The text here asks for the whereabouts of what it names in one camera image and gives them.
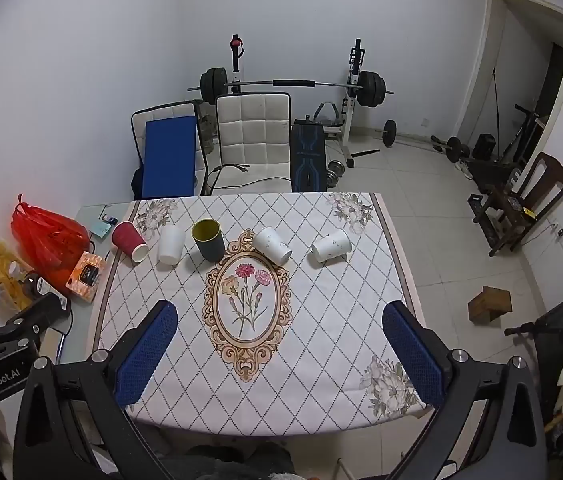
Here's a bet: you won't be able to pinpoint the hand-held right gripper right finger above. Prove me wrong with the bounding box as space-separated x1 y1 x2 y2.
383 301 548 480

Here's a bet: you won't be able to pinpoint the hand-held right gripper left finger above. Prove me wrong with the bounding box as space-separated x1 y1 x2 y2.
13 300 182 480

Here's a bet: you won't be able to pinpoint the plain white cup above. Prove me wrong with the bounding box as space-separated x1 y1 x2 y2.
157 224 186 266

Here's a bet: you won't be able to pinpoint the red paper cup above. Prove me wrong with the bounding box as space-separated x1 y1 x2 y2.
112 221 149 264

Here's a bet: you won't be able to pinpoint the dark green cup yellow inside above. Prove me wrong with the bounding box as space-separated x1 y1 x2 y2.
191 218 227 263

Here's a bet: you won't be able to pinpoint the white speckled cup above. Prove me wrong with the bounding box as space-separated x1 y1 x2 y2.
252 226 293 265
310 228 353 265

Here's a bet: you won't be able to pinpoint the brown bottle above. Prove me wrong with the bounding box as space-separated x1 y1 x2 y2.
20 270 70 311

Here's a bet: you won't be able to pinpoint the yellow plastic bag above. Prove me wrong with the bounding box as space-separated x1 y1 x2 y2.
0 242 37 312

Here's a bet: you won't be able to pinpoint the orange box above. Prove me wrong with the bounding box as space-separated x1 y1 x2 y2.
65 252 108 304

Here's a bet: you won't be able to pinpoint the red plastic bag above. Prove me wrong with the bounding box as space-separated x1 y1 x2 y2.
10 193 92 284

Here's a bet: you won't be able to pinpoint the light blue card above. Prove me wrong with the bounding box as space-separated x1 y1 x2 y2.
88 217 113 239

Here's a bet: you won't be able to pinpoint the floral patterned tablecloth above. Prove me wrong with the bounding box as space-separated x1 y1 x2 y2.
86 191 431 437

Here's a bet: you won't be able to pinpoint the person's dark trousers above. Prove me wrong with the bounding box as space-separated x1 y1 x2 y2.
159 441 295 480

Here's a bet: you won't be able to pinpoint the black scooter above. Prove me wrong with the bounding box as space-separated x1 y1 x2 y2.
504 257 563 458

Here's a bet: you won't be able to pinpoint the dark wooden chair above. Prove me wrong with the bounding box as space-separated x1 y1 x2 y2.
468 152 563 259

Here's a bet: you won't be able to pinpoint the blue cushion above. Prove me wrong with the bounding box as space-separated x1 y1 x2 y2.
141 115 198 200

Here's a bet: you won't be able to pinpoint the small barbell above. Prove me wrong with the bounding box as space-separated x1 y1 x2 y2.
374 119 471 159

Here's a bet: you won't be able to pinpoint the black blue weight bench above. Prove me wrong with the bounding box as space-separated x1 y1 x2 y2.
289 117 329 194

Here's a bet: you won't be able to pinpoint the white padded chair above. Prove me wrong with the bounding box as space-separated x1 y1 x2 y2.
206 92 293 196
130 101 208 200

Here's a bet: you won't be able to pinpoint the white barbell rack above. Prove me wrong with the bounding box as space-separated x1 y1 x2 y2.
226 34 368 168

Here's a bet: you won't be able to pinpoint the barbell with black plates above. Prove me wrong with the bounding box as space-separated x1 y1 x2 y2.
186 67 395 109

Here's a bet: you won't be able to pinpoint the black cable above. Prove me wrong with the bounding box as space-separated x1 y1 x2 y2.
204 162 253 196

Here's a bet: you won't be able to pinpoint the door frame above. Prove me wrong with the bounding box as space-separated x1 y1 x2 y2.
454 0 563 163

